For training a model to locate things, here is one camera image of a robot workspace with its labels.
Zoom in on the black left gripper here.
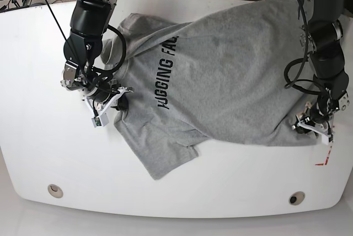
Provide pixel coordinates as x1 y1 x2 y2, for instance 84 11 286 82
309 103 330 124

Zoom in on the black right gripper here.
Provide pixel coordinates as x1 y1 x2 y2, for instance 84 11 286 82
88 88 129 111

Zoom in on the grey T-shirt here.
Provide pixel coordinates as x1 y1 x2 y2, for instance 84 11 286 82
114 0 319 180

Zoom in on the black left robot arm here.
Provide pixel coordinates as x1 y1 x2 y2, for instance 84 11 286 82
302 0 349 124

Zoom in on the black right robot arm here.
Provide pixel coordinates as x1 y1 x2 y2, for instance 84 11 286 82
61 0 119 104

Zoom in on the red tape rectangle marking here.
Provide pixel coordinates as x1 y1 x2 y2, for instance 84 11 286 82
315 138 333 166

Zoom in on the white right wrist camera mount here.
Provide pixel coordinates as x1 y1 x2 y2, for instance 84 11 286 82
82 87 134 127

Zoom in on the right table cable grommet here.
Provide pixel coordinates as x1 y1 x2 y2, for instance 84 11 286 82
288 191 306 206

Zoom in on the table cable grommet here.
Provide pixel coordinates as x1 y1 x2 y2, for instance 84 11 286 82
288 191 306 206
47 184 63 199

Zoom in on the left table cable grommet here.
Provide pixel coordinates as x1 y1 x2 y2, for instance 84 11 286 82
47 184 63 199

